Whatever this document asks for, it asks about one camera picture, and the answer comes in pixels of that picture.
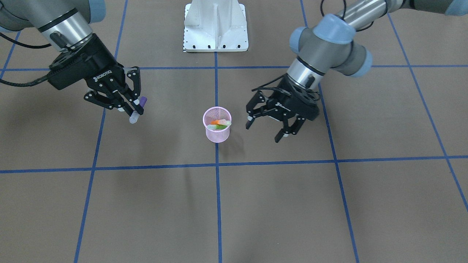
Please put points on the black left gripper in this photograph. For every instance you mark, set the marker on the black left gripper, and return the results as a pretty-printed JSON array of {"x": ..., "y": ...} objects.
[{"x": 289, "y": 106}]

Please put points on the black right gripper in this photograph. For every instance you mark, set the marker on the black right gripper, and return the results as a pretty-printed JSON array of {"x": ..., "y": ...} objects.
[{"x": 95, "y": 65}]

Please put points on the green highlighter pen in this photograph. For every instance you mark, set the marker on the green highlighter pen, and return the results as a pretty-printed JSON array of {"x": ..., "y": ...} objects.
[{"x": 216, "y": 127}]

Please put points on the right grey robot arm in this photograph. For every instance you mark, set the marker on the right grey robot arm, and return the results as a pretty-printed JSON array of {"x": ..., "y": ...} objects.
[{"x": 65, "y": 24}]

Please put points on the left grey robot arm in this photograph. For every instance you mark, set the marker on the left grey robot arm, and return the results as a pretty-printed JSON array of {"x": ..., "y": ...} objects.
[{"x": 328, "y": 46}]

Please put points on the pink mesh pen holder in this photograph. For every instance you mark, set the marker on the pink mesh pen holder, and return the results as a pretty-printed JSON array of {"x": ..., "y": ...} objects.
[{"x": 216, "y": 113}]

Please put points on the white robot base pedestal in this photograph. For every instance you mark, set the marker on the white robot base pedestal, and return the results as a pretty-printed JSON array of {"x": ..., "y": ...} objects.
[{"x": 215, "y": 26}]

